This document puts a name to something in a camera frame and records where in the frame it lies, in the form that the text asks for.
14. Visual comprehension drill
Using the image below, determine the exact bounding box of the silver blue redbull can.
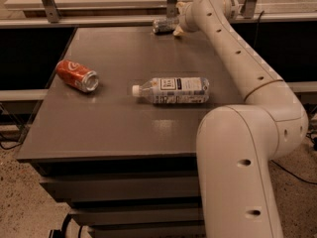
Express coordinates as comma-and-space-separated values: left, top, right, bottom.
153, 17, 179, 35

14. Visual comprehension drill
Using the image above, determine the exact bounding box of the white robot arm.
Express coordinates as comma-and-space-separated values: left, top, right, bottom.
176, 0, 308, 238

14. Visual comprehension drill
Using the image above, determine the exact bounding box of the red cola can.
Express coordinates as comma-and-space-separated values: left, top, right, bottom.
55, 59, 99, 93

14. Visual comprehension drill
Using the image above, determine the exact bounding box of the clear plastic water bottle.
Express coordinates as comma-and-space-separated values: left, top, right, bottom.
132, 77, 209, 104

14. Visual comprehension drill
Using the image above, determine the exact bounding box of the grey drawer cabinet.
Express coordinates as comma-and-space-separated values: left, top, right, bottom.
17, 27, 243, 238

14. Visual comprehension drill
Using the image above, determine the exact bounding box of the metal guard rail frame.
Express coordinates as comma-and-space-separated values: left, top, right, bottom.
0, 0, 317, 29

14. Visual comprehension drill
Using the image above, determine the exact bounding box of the black floor cable right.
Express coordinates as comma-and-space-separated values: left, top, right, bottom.
270, 160, 317, 185

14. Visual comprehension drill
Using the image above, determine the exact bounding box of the black floor cable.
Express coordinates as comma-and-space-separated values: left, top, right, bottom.
270, 160, 317, 185
0, 131, 24, 151

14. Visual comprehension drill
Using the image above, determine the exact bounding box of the black floor cable left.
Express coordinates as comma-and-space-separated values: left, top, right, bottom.
0, 131, 24, 151

